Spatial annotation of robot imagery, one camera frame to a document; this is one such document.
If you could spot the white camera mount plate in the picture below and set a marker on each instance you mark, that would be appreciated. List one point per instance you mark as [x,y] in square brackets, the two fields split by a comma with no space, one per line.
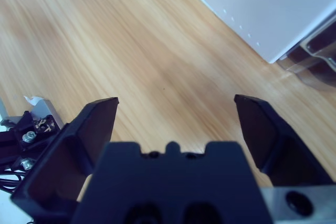
[44,110]

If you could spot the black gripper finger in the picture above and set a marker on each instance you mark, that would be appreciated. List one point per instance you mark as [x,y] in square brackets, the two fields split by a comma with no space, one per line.
[278,150]
[68,155]

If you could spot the white tape scrap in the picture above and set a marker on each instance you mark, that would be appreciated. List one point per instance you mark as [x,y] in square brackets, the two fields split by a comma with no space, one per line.
[31,99]

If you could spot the dark camera mount post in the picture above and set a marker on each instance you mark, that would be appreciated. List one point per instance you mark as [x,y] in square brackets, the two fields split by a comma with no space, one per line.
[15,140]

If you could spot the white capsule coffee machine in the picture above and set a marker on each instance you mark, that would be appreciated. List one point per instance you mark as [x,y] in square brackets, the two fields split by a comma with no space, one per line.
[262,6]

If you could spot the clear water tank dark lid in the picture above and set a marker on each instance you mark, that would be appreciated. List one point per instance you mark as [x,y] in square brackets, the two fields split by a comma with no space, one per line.
[315,58]

